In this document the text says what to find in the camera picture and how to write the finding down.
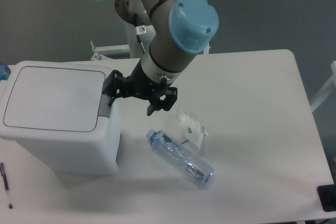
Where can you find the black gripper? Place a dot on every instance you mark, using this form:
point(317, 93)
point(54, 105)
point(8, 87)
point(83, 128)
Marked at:
point(160, 96)

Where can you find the white plastic trash can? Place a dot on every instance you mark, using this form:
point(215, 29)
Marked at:
point(58, 112)

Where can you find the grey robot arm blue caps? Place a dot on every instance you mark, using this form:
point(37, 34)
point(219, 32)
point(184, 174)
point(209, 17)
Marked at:
point(183, 29)

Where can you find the blue bottle behind trash can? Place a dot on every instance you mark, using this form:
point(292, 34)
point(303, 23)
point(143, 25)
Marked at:
point(5, 71)

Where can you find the crumpled white paper packet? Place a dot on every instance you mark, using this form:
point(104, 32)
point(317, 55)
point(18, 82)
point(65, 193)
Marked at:
point(192, 131)

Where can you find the clear plastic water bottle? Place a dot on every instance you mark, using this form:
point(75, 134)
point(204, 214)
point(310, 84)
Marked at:
point(177, 155)

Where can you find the black gel pen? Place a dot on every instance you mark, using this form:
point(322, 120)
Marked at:
point(6, 186)

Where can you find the black device at table corner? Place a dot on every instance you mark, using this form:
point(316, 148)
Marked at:
point(327, 197)

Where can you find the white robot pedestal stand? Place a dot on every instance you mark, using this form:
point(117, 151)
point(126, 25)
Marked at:
point(138, 28)

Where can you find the white table leg bracket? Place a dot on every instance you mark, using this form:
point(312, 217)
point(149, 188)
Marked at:
point(207, 49)

